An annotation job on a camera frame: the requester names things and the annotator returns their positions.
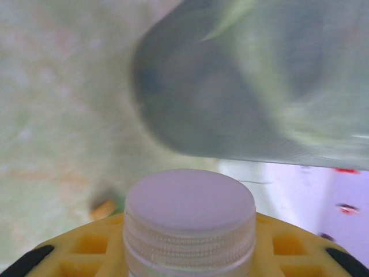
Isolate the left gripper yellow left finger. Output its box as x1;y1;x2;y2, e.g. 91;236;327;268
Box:
0;212;127;277

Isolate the clear bottle with white label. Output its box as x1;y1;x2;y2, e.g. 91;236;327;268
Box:
122;169;257;277

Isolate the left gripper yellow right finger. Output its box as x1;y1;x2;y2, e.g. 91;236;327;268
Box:
255;212;367;277

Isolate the translucent plastic bin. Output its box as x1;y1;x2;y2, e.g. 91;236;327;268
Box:
131;0;369;171

